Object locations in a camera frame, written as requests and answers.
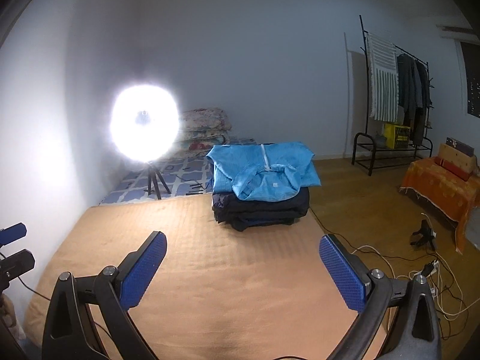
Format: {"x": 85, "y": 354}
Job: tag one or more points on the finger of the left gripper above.
{"x": 12, "y": 234}
{"x": 15, "y": 266}

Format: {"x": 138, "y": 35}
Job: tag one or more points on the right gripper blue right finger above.
{"x": 414, "y": 333}

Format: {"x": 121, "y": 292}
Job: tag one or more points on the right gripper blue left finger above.
{"x": 70, "y": 331}

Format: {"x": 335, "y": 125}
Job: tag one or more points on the blue work jacket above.
{"x": 264, "y": 172}

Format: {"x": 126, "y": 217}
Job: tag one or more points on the black clothes rack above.
{"x": 369, "y": 150}

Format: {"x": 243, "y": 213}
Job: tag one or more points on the folded dark navy clothes stack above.
{"x": 240, "y": 215}

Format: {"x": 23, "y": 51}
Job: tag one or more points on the dark hanging clothes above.
{"x": 414, "y": 95}

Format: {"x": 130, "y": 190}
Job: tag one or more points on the power strip on floor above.
{"x": 430, "y": 268}

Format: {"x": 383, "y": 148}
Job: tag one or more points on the small black floor tripod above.
{"x": 424, "y": 237}

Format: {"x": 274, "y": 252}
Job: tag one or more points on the orange covered table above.
{"x": 456, "y": 198}

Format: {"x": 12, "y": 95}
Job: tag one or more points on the tan bed blanket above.
{"x": 218, "y": 294}

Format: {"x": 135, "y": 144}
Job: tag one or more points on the black lamp tripod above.
{"x": 154, "y": 178}

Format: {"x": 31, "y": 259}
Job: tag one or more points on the red flat box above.
{"x": 452, "y": 168}

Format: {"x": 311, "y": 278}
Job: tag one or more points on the cardboard box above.
{"x": 461, "y": 160}

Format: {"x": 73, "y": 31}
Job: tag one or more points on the blue white patterned sheet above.
{"x": 185, "y": 170}

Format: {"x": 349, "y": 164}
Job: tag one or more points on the dark book on box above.
{"x": 460, "y": 146}

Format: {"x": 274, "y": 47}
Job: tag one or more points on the yellow black box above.
{"x": 396, "y": 136}

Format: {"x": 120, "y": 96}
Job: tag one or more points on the floral folded quilts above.
{"x": 200, "y": 130}

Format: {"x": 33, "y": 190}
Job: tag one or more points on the striped white towel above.
{"x": 384, "y": 79}

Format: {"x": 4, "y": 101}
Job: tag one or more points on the ring light lamp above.
{"x": 144, "y": 122}

